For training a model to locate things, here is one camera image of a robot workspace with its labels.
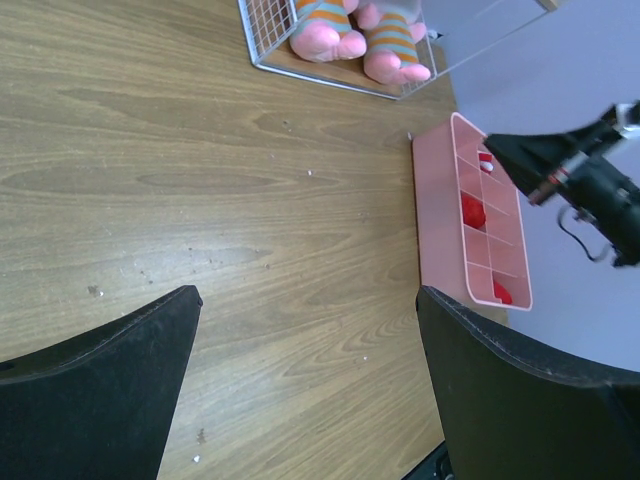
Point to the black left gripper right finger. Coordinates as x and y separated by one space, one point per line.
512 407

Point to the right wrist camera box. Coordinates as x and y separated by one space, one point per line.
627 119

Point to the red white striped sock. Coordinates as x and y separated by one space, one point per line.
485 160

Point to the pink divided organizer tray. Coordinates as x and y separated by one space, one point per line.
470 232

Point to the pink pig plush striped shirt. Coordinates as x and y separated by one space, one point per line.
325 34

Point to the red sock lower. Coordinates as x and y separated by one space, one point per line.
502 294

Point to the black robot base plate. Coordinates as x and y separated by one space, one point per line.
435 466

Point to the red sock middle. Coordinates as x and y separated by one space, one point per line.
473 213

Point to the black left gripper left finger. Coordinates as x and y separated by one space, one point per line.
99 405

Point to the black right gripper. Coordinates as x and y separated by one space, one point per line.
572 164

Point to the white wire wooden shelf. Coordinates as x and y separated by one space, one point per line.
457 32

